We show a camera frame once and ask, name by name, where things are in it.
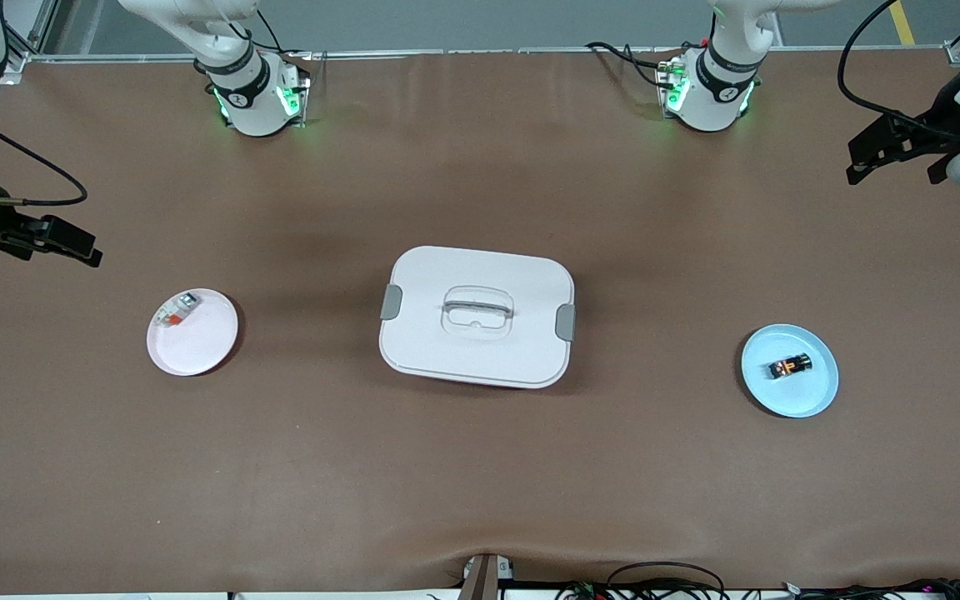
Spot orange black push-button switch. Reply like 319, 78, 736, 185
767, 353, 813, 380

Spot white lidded box grey clips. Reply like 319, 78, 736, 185
378, 245, 577, 390

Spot pink round plate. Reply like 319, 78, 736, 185
146, 287, 240, 378

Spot light blue round plate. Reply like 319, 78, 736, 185
740, 323, 840, 419

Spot small white red switch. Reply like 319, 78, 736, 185
154, 292, 202, 330

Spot black base cable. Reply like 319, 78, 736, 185
255, 7, 288, 54
585, 40, 667, 89

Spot black cable tangle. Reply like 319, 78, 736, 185
780, 577, 960, 600

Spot black looped cable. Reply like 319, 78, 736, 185
607, 562, 728, 600

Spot cable tangle with coloured connectors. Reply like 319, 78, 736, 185
553, 580, 614, 600

